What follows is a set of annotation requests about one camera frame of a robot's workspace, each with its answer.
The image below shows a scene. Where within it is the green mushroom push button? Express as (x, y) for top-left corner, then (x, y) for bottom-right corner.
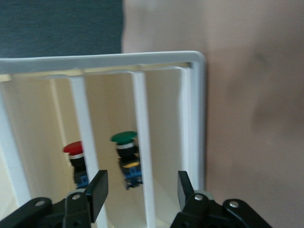
(110, 131), (144, 190)

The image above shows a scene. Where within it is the white plastic drawer cabinet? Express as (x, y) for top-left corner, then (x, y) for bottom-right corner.
(0, 50), (207, 228)

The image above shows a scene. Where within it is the red mushroom push button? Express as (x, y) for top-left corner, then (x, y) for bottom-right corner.
(63, 141), (90, 190)

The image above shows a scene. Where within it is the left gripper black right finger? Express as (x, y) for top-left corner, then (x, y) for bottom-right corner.
(171, 170), (274, 228)

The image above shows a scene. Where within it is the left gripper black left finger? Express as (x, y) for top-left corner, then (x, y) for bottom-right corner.
(0, 170), (109, 228)

